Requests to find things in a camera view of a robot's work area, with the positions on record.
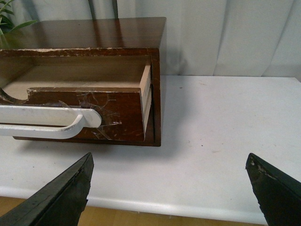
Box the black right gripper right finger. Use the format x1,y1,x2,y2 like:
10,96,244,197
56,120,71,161
246,153,301,226

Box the wooden drawer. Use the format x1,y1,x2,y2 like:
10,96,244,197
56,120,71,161
0,57,151,141
141,85,154,143

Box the white drawer handle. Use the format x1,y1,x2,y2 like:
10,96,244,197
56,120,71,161
0,105,102,139

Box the white backdrop curtain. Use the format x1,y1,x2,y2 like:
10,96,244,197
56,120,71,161
10,0,301,79

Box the green plant leaves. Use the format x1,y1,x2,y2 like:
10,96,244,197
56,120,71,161
0,0,37,35

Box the brown wooden drawer cabinet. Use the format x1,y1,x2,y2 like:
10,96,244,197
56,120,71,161
0,17,166,146

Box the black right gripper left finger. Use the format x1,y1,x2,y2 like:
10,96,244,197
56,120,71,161
0,153,94,226

